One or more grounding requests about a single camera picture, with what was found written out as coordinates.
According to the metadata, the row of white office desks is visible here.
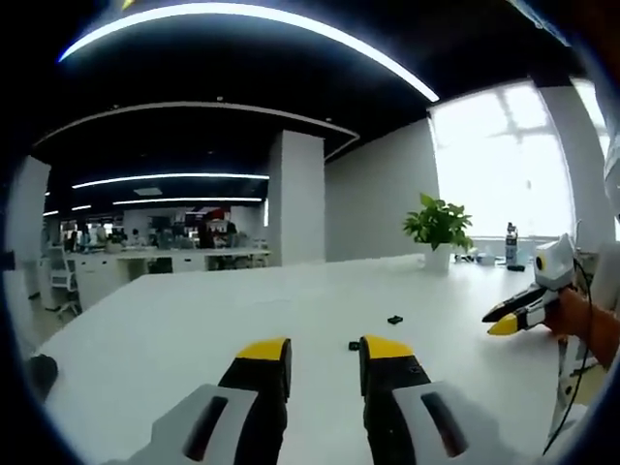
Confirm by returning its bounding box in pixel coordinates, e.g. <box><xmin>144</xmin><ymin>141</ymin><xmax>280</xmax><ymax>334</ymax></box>
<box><xmin>72</xmin><ymin>247</ymin><xmax>273</xmax><ymax>312</ymax></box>

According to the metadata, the person's right hand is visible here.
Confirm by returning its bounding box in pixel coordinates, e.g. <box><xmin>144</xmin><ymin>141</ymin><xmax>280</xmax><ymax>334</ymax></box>
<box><xmin>544</xmin><ymin>287</ymin><xmax>595</xmax><ymax>341</ymax></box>

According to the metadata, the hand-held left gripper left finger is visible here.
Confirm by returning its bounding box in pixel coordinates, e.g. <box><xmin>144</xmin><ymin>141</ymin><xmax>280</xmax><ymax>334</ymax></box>
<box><xmin>115</xmin><ymin>336</ymin><xmax>294</xmax><ymax>465</ymax></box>

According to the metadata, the straight ceiling light strip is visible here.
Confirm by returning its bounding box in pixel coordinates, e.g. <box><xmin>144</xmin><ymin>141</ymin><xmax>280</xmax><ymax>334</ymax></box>
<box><xmin>111</xmin><ymin>195</ymin><xmax>268</xmax><ymax>207</ymax></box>
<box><xmin>72</xmin><ymin>171</ymin><xmax>270</xmax><ymax>191</ymax></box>

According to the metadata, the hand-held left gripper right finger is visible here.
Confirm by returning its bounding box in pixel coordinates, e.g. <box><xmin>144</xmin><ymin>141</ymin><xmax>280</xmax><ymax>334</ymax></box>
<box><xmin>357</xmin><ymin>333</ymin><xmax>535</xmax><ymax>465</ymax></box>

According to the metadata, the long curved ceiling light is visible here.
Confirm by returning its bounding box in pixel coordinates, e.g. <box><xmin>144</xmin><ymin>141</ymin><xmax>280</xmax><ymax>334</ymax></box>
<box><xmin>57</xmin><ymin>1</ymin><xmax>442</xmax><ymax>104</ymax></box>

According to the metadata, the dark rounded object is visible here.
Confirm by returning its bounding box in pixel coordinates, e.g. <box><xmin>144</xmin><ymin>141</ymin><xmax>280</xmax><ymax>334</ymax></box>
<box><xmin>27</xmin><ymin>354</ymin><xmax>60</xmax><ymax>404</ymax></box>

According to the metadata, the person's white sleeve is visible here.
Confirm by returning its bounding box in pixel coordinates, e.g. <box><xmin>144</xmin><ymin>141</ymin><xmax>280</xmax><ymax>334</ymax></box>
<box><xmin>593</xmin><ymin>238</ymin><xmax>620</xmax><ymax>312</ymax></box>

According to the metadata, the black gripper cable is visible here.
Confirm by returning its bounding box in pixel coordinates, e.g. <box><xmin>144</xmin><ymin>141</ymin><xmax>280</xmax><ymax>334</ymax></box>
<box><xmin>542</xmin><ymin>255</ymin><xmax>596</xmax><ymax>456</ymax></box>

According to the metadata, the dark bottle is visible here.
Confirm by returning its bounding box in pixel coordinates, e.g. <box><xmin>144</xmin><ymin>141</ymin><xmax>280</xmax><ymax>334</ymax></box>
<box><xmin>504</xmin><ymin>221</ymin><xmax>524</xmax><ymax>271</ymax></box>

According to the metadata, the green potted plant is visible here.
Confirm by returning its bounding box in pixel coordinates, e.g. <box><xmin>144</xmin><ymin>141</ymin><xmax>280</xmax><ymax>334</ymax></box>
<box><xmin>402</xmin><ymin>193</ymin><xmax>475</xmax><ymax>276</ymax></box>

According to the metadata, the white mesh office chair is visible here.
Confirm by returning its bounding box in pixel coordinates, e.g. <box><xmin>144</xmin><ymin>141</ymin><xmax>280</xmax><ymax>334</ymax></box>
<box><xmin>46</xmin><ymin>245</ymin><xmax>82</xmax><ymax>322</ymax></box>

